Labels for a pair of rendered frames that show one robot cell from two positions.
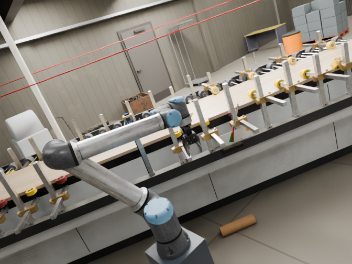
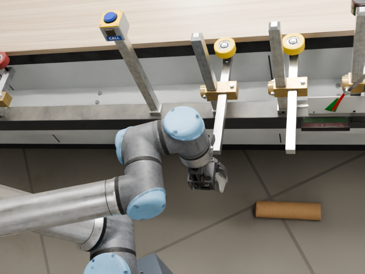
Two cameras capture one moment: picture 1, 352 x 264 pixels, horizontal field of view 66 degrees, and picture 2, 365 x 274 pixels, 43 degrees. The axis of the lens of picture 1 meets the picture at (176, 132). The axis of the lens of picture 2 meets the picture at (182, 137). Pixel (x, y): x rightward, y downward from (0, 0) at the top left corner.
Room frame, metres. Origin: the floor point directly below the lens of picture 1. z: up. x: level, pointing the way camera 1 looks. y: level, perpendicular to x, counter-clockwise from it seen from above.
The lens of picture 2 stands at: (0.94, -0.42, 2.19)
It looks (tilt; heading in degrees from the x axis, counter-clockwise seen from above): 55 degrees down; 33
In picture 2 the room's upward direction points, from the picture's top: 25 degrees counter-clockwise
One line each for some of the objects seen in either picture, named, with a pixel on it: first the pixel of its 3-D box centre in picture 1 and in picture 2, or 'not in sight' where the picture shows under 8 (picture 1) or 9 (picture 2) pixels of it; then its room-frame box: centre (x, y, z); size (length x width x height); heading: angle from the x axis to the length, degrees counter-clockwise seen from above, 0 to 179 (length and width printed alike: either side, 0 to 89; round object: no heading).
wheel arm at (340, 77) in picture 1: (324, 75); not in sight; (2.03, -1.26, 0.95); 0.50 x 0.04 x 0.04; 4
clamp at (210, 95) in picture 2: (180, 147); (219, 91); (1.96, 0.01, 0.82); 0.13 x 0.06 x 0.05; 94
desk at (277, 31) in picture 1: (266, 39); not in sight; (9.94, -4.24, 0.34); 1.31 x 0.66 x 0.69; 33
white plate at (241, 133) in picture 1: (236, 135); (345, 105); (1.97, -0.44, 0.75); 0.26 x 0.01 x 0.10; 94
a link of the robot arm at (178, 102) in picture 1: (178, 107); (186, 132); (1.52, -0.06, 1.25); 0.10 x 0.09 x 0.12; 110
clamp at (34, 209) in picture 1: (28, 210); not in sight; (1.88, 1.26, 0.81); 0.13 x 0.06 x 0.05; 94
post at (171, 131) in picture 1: (175, 142); (210, 81); (1.96, 0.03, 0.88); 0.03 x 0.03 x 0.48; 4
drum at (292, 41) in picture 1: (293, 46); not in sight; (6.80, -3.53, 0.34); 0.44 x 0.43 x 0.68; 35
